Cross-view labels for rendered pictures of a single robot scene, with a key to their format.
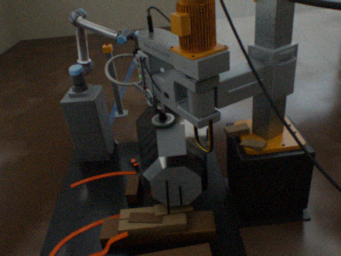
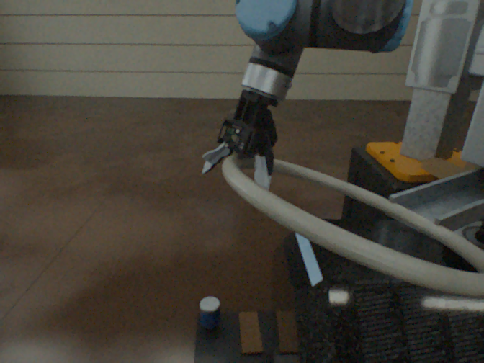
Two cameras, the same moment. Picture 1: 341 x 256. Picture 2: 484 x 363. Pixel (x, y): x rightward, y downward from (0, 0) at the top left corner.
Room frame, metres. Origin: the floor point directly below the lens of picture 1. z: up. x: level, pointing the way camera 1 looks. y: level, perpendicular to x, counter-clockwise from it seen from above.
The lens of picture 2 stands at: (3.48, 0.85, 1.48)
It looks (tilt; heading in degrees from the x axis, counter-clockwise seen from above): 26 degrees down; 266
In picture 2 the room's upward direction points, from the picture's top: straight up
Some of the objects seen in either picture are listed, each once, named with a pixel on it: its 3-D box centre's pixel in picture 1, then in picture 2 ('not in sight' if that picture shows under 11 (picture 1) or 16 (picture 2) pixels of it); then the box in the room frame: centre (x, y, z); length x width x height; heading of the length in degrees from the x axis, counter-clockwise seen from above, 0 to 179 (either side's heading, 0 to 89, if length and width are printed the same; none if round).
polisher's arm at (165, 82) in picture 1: (179, 91); not in sight; (2.30, -0.14, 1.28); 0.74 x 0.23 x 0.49; 26
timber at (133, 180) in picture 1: (133, 188); not in sight; (2.63, 0.43, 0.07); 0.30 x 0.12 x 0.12; 174
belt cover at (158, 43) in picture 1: (174, 51); not in sight; (2.34, -0.13, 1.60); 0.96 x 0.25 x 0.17; 26
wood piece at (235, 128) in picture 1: (237, 130); (444, 170); (2.39, -0.61, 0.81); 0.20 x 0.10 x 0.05; 97
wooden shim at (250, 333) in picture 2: not in sight; (250, 331); (3.34, -0.40, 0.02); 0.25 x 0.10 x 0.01; 90
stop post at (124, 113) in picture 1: (114, 81); not in sight; (4.47, 0.67, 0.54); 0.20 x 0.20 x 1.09; 89
